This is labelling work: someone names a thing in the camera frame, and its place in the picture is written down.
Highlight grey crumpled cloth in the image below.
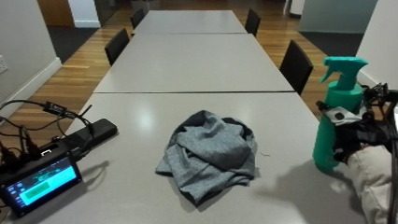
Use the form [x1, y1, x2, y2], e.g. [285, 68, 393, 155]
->
[155, 109, 258, 205]

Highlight black touchscreen display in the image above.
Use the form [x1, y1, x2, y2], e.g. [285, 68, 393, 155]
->
[0, 151, 84, 218]

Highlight black cable bundle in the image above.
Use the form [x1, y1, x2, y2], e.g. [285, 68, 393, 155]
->
[0, 116, 43, 175]

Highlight black rectangular box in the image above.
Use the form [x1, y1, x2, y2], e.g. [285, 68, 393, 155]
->
[52, 118, 120, 158]

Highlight white marker cube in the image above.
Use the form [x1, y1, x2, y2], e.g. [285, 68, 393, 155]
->
[324, 106, 369, 126]

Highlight black cable with adapter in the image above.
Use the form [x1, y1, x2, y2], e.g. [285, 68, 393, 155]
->
[0, 99, 95, 138]

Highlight green spray bottle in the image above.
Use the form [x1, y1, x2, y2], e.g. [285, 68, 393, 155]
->
[313, 56, 370, 173]

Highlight black chair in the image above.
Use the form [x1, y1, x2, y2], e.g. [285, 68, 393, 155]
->
[104, 27, 132, 67]
[129, 7, 147, 30]
[278, 39, 314, 96]
[244, 7, 262, 38]

